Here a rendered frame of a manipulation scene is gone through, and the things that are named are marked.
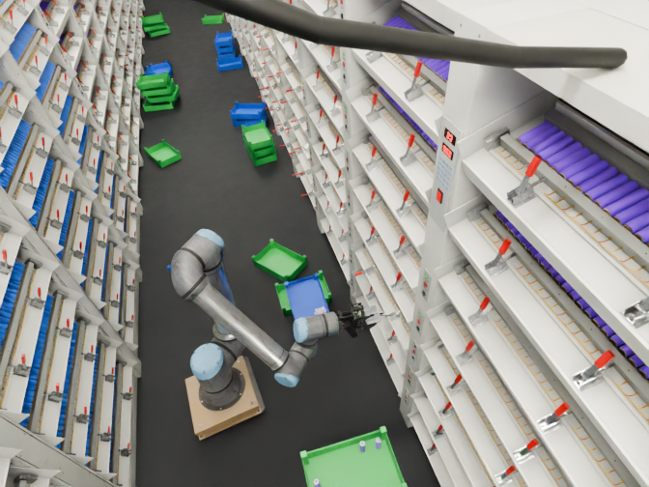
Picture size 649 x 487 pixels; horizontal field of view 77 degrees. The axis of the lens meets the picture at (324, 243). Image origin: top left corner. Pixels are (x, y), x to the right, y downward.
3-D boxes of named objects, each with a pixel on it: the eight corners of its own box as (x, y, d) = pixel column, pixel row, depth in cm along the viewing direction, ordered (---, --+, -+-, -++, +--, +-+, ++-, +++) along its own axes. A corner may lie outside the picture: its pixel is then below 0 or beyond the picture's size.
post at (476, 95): (408, 428, 193) (487, 28, 67) (399, 409, 199) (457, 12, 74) (446, 414, 196) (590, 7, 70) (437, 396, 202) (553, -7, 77)
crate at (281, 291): (284, 317, 242) (282, 308, 236) (276, 291, 255) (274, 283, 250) (332, 302, 246) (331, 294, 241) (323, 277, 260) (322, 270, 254)
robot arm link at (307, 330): (291, 328, 166) (292, 314, 159) (321, 322, 169) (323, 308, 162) (296, 348, 160) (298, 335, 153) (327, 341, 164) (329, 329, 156)
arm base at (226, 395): (206, 413, 191) (199, 403, 184) (199, 380, 204) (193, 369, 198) (245, 396, 195) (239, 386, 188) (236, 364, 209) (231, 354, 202)
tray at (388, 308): (409, 359, 165) (404, 351, 159) (357, 256, 207) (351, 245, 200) (454, 336, 163) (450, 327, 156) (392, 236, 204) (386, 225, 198)
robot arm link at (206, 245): (213, 354, 202) (167, 245, 149) (233, 327, 213) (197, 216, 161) (239, 365, 197) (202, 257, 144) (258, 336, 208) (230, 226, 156)
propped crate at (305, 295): (332, 325, 235) (333, 322, 228) (298, 334, 232) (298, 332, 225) (317, 276, 245) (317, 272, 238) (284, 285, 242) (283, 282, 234)
